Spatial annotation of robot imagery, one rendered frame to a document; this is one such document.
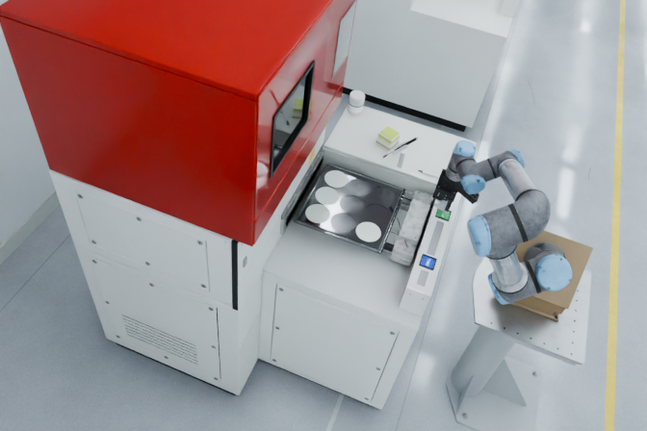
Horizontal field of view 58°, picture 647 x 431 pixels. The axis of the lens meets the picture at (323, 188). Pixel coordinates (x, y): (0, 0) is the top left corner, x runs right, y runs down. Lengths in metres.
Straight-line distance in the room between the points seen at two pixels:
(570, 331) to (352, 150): 1.12
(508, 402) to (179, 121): 2.19
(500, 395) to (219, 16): 2.25
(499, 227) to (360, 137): 1.07
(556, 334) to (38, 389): 2.25
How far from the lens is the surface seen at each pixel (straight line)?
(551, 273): 2.08
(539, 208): 1.73
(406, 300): 2.18
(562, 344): 2.39
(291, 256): 2.30
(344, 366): 2.62
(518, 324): 2.35
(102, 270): 2.45
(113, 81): 1.63
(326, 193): 2.42
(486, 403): 3.09
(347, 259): 2.32
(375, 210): 2.40
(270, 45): 1.55
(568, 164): 4.43
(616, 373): 3.50
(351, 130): 2.63
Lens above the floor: 2.68
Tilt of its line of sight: 47 degrees down
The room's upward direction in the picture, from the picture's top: 9 degrees clockwise
